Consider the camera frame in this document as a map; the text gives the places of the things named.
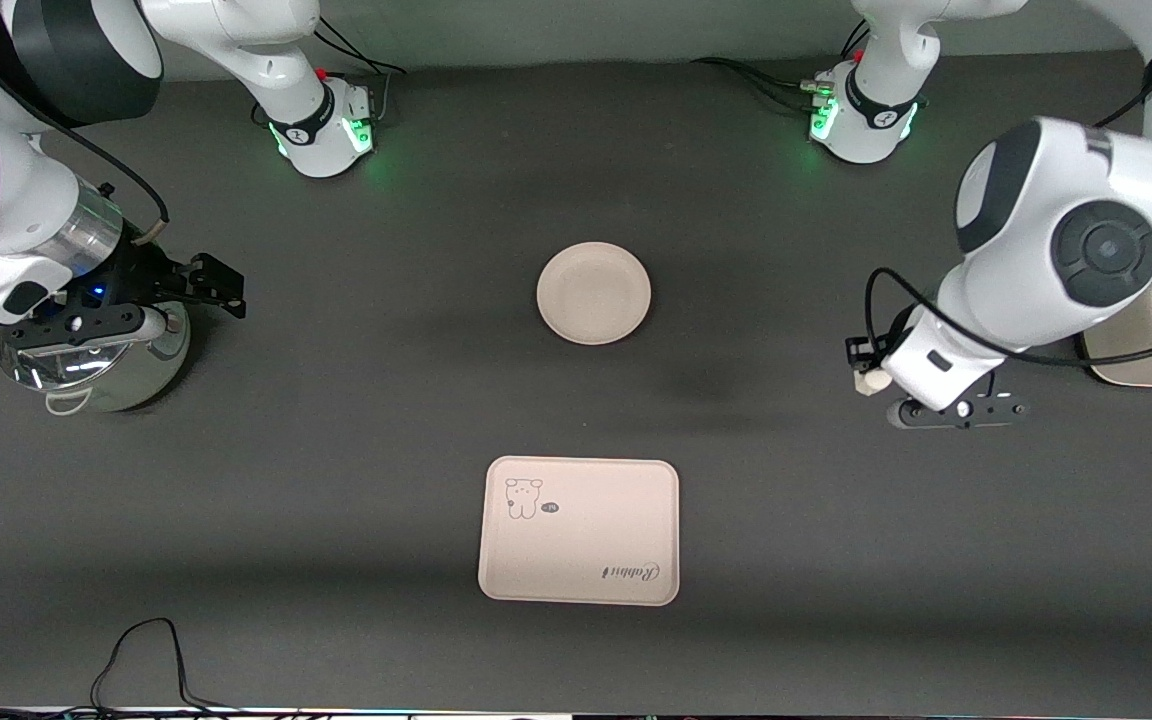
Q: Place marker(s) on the beige rectangular tray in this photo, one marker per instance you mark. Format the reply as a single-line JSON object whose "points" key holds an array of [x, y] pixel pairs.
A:
{"points": [[586, 540]]}

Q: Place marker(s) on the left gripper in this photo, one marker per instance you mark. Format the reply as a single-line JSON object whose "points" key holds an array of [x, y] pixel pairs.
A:
{"points": [[858, 353]]}

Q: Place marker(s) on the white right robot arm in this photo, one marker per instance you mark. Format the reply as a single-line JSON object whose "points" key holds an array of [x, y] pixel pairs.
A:
{"points": [[16, 200]]}

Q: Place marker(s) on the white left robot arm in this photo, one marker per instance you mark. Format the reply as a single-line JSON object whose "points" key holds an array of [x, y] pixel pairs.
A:
{"points": [[1036, 250]]}

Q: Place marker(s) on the white bun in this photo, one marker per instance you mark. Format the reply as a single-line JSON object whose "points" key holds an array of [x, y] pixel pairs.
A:
{"points": [[873, 382]]}

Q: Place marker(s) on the round beige plate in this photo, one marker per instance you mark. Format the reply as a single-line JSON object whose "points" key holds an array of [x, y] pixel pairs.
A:
{"points": [[594, 295]]}

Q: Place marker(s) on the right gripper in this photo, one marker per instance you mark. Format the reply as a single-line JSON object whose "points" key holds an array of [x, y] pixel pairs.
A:
{"points": [[144, 274]]}

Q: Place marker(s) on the pot with glass lid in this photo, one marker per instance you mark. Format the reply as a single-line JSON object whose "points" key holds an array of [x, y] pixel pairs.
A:
{"points": [[116, 380]]}

